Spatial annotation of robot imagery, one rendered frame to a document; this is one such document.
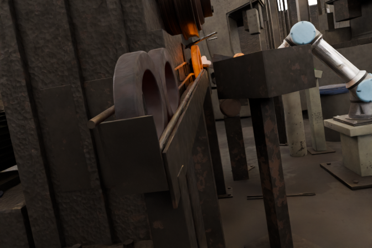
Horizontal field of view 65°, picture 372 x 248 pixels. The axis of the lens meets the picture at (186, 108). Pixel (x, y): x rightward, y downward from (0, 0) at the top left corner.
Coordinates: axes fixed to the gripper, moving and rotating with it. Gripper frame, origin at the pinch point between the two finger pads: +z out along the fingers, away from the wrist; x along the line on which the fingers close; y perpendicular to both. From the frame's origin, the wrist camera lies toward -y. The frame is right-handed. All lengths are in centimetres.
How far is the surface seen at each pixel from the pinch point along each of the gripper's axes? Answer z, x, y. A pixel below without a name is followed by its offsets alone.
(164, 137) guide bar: -9, 126, -13
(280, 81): -33, 78, -2
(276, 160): -39, 65, -30
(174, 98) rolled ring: -5, 97, -10
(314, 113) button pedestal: -84, -50, -21
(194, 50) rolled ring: 0.2, 19.5, 6.4
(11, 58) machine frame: 65, 63, -9
